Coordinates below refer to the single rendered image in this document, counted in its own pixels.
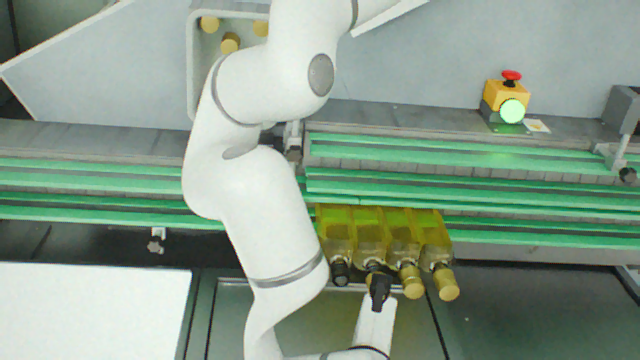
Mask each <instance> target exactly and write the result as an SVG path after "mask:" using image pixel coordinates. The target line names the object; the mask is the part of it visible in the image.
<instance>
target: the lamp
mask: <svg viewBox="0 0 640 360"><path fill-rule="evenodd" d="M524 112H525V108H524V106H523V105H522V103H521V102H520V101H519V100H518V99H516V98H509V99H506V100H505V101H503V102H502V104H501V105H500V107H499V113H500V115H501V116H502V118H504V119H505V120H506V121H508V122H516V121H518V120H520V119H521V118H522V117H523V115H524Z"/></svg>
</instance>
